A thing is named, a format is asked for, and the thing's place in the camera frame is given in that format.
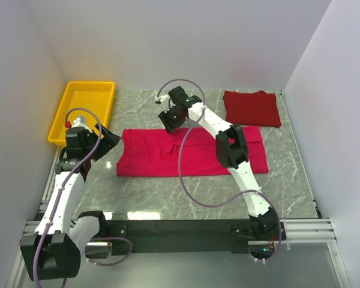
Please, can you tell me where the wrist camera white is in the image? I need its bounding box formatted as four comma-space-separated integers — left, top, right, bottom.
154, 95, 170, 105
64, 115, 91, 131

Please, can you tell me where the yellow plastic tray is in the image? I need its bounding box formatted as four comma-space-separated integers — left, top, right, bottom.
47, 81, 116, 146

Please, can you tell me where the folded dark red t-shirt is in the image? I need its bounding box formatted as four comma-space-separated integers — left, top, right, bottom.
223, 91, 281, 128

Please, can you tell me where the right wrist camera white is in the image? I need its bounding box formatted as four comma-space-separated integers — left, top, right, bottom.
154, 95, 170, 105

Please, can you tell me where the aluminium rail frame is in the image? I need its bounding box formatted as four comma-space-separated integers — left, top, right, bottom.
4, 146, 353, 288

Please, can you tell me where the black base beam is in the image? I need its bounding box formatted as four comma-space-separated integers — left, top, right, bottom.
107, 219, 286, 254

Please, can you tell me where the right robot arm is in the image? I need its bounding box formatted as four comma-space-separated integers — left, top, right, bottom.
155, 86, 282, 241

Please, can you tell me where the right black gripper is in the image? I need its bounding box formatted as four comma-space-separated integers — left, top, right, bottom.
158, 105, 185, 135

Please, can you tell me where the bright red t-shirt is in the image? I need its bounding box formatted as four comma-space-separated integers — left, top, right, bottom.
116, 126, 269, 178

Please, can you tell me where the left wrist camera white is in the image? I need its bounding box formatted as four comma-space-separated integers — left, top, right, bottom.
64, 115, 91, 131

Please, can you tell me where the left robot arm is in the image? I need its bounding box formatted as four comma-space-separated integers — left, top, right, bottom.
20, 122, 121, 285

